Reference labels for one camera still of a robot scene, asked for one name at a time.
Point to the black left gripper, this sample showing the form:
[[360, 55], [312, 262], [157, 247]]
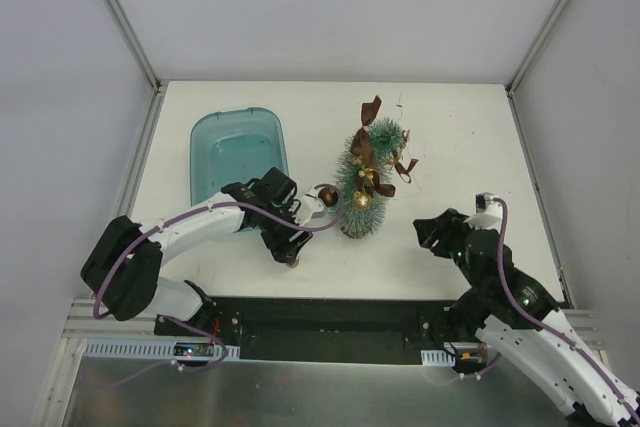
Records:
[[288, 245]]

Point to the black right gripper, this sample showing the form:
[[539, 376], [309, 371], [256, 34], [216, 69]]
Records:
[[441, 235]]

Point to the gold glitter ball ornament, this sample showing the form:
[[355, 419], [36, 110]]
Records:
[[293, 263]]

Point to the brown matte ball ornament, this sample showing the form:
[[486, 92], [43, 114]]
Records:
[[328, 196]]

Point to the gold ball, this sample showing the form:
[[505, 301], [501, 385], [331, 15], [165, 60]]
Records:
[[361, 200]]

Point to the gold berry sprig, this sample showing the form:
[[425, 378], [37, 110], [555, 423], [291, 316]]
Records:
[[363, 154]]

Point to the small frosted green christmas tree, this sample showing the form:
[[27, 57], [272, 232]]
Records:
[[353, 223]]

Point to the teal transparent plastic bin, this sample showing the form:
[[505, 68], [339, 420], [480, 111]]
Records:
[[234, 146]]

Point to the brown ribbon bow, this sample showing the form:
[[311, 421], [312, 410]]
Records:
[[390, 138]]

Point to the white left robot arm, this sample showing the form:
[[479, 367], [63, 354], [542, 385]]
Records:
[[123, 270]]

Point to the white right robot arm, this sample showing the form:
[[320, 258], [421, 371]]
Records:
[[513, 313]]

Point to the left controller board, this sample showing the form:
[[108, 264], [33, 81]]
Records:
[[153, 350]]

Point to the controller board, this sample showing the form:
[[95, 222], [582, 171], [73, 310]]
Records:
[[153, 350], [449, 358]]

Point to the right controller board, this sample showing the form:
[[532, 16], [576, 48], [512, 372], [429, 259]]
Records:
[[449, 358]]

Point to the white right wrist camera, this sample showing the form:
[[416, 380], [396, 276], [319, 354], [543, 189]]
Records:
[[488, 212]]

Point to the right aluminium corner post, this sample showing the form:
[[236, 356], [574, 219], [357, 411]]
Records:
[[538, 43]]

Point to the aluminium corner post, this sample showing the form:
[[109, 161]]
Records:
[[132, 42], [538, 43]]

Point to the left aluminium corner post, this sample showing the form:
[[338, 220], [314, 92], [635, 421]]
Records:
[[132, 42]]

